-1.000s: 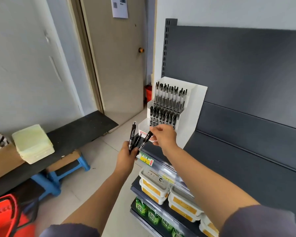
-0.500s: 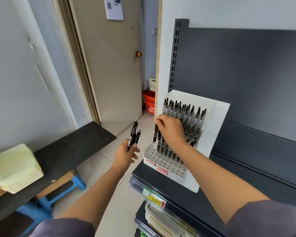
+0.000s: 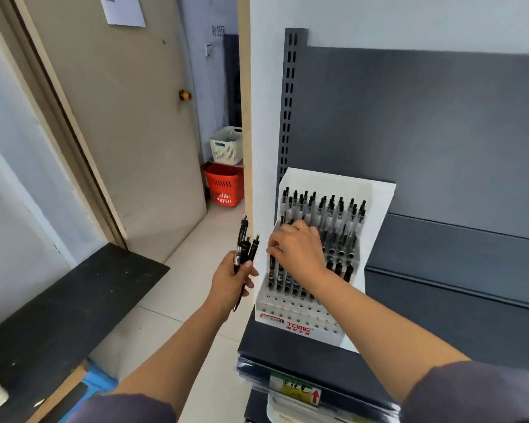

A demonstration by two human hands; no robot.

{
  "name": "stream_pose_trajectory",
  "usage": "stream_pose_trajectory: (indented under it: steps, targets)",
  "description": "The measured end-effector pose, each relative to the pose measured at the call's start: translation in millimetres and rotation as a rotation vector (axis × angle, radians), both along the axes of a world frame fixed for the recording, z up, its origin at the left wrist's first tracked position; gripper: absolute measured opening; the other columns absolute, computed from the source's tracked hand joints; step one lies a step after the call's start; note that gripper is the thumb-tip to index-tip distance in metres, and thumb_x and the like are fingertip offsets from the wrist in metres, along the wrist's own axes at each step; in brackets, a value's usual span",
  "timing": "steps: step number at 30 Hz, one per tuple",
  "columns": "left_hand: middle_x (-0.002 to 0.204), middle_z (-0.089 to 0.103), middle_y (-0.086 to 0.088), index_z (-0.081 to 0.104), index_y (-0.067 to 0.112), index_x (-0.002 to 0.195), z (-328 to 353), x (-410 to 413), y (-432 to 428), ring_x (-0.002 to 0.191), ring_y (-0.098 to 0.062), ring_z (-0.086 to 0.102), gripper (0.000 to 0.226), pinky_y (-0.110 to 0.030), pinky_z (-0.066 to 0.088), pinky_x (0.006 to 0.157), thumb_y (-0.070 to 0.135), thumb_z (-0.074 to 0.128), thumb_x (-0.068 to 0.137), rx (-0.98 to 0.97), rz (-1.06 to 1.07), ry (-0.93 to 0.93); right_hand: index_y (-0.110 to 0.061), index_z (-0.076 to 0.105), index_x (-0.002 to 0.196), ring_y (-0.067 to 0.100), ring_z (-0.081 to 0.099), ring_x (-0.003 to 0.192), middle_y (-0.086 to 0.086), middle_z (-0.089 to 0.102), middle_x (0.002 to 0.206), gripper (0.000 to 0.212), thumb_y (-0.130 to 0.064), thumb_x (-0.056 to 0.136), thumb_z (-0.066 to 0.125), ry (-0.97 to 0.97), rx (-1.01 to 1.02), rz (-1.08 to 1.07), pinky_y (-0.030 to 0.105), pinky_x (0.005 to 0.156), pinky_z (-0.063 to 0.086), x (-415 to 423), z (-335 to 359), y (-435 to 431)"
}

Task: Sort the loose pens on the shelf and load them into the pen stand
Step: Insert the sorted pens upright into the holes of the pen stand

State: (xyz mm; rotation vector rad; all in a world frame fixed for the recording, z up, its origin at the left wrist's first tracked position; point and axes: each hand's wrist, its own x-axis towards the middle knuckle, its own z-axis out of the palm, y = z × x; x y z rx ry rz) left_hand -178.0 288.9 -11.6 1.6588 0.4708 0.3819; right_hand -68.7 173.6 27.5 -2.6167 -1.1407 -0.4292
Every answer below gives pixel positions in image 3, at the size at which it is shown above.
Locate person's right hand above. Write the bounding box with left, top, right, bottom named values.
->
left=266, top=220, right=332, bottom=289

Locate person's left hand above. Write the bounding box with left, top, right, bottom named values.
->
left=207, top=250, right=260, bottom=322

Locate black rubber-grip pen group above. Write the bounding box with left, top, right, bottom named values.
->
left=266, top=246, right=356, bottom=300

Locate clear-barrel pen group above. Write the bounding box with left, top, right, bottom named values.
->
left=278, top=186, right=367, bottom=256

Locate white tiered pen holder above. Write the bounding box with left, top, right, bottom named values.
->
left=255, top=167, right=397, bottom=354

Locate person's right forearm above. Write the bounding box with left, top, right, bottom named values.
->
left=308, top=270, right=470, bottom=404

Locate person's left forearm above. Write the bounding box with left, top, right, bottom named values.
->
left=112, top=301, right=230, bottom=417

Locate red plastic basket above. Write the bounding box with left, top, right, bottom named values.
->
left=201, top=162, right=246, bottom=207

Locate yellow green price tag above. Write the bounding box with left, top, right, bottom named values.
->
left=269, top=372, right=323, bottom=408

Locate white woven basket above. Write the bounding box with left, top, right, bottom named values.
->
left=209, top=126, right=244, bottom=166

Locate white yellow food container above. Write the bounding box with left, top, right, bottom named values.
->
left=266, top=394, right=318, bottom=423

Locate blue plastic object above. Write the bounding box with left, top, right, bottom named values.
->
left=57, top=361, right=119, bottom=423

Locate grey left sleeve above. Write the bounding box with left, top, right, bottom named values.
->
left=68, top=394, right=177, bottom=423

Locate grey sleeve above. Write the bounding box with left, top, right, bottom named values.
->
left=400, top=361, right=529, bottom=423
left=68, top=394, right=177, bottom=423

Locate white slotted shelf upright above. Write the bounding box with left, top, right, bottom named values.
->
left=275, top=28, right=309, bottom=207

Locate beige door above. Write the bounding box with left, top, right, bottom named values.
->
left=22, top=0, right=208, bottom=264

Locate dark grey shelf unit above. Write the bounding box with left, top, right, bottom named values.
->
left=237, top=28, right=529, bottom=423

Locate brown cardboard piece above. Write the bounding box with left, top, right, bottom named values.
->
left=26, top=361, right=89, bottom=423

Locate grey right sleeve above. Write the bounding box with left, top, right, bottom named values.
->
left=400, top=361, right=529, bottom=423

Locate white paper notice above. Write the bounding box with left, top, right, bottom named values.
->
left=99, top=0, right=146, bottom=28

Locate brown door frame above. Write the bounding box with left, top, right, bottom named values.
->
left=0, top=0, right=129, bottom=250

